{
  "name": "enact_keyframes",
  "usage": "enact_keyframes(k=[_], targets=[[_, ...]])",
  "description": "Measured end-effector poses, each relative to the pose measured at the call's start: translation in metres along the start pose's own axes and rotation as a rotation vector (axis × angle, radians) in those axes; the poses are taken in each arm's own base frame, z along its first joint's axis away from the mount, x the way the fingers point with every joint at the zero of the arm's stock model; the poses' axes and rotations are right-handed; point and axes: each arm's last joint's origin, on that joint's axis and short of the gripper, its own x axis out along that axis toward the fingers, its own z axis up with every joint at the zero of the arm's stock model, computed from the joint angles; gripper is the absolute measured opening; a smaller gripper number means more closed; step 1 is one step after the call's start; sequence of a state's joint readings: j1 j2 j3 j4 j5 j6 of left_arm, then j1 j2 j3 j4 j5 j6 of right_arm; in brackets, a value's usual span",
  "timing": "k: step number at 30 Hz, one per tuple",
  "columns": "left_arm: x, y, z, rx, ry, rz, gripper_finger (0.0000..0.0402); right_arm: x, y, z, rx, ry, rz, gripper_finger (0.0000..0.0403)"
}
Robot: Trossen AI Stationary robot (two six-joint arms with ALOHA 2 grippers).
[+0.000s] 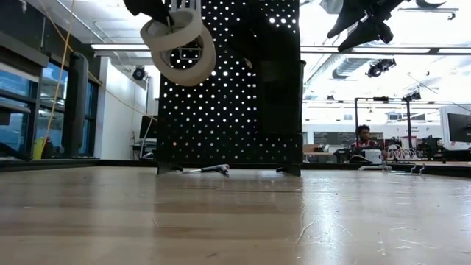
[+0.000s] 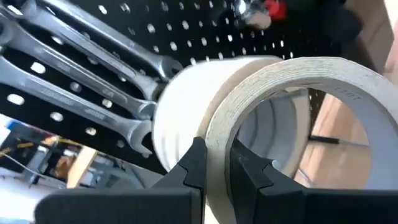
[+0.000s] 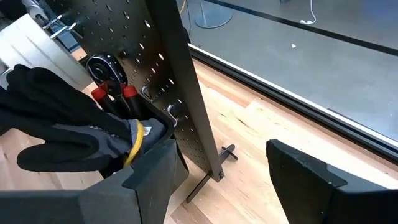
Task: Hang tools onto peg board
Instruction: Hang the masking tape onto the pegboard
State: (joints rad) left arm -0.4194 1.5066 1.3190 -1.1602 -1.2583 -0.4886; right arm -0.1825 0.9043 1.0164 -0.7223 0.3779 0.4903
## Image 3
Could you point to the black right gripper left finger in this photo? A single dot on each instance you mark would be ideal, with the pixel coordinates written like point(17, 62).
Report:
point(93, 208)

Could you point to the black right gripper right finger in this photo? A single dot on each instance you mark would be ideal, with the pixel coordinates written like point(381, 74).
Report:
point(326, 202)

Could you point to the black and grey work glove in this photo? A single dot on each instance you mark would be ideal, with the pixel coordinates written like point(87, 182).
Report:
point(46, 102)

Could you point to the black metal pegboard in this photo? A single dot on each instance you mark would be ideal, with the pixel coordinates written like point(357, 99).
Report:
point(124, 31)

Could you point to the grey round floor stand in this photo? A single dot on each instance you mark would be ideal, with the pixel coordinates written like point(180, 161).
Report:
point(214, 17)

